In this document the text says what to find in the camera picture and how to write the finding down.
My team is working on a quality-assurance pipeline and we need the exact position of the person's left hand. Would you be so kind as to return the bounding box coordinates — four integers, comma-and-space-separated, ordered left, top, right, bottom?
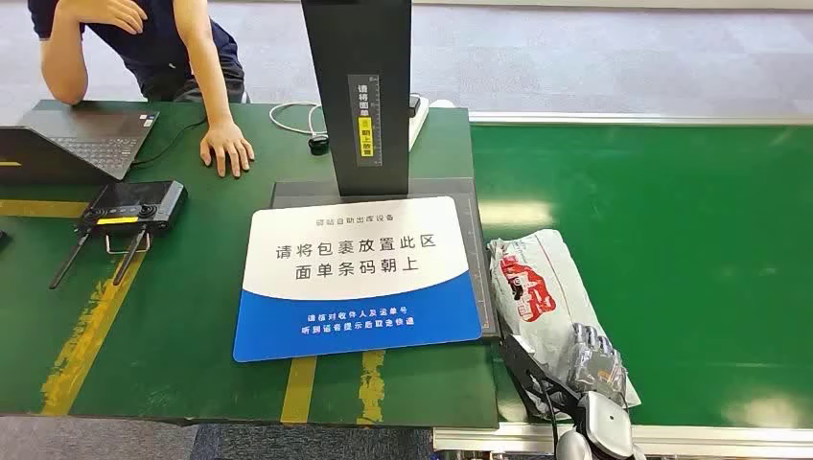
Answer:
199, 119, 257, 179

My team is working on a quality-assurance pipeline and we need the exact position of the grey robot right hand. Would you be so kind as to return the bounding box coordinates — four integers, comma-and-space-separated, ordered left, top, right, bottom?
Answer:
501, 322, 644, 460

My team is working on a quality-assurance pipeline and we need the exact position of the person's right hand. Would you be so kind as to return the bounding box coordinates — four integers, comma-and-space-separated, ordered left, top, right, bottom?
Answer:
81, 0, 150, 36

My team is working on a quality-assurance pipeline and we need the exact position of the grey package with red print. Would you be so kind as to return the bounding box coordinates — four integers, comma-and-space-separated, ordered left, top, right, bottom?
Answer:
487, 229, 642, 421

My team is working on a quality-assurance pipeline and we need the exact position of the person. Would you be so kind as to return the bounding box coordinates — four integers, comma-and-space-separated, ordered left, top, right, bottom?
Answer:
27, 0, 257, 179

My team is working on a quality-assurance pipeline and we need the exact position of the black remote controller with antennas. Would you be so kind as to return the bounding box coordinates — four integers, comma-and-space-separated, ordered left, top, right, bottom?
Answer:
48, 180, 189, 290

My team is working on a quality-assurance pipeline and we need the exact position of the black laptop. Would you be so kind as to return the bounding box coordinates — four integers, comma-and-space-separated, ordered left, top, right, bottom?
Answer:
0, 108, 161, 187

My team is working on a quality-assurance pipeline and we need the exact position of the black scanner column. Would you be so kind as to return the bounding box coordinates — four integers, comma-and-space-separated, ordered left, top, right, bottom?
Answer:
300, 0, 413, 197

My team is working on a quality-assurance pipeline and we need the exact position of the green conveyor belt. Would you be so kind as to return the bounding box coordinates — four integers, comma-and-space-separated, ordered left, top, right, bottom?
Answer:
470, 124, 813, 430

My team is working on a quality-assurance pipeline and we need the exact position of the blue and white instruction mat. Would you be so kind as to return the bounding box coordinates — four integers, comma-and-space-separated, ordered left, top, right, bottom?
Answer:
232, 195, 483, 364

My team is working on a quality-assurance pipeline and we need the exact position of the white power strip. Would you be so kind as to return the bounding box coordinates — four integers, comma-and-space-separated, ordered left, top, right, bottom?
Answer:
407, 95, 432, 153

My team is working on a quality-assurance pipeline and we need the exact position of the thin black cable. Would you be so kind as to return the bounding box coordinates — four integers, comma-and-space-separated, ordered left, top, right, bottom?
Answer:
129, 116, 209, 171

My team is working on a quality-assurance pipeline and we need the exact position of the white cable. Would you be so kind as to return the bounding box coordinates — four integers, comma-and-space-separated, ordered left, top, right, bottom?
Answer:
268, 101, 329, 138

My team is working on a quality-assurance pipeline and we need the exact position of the silver conveyor frame rail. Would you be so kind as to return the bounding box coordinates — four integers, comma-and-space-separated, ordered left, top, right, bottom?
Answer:
432, 423, 813, 458
468, 111, 813, 127

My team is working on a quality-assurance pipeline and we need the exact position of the black scale base plate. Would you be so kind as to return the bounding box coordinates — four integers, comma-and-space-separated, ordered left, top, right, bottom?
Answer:
270, 176, 500, 340

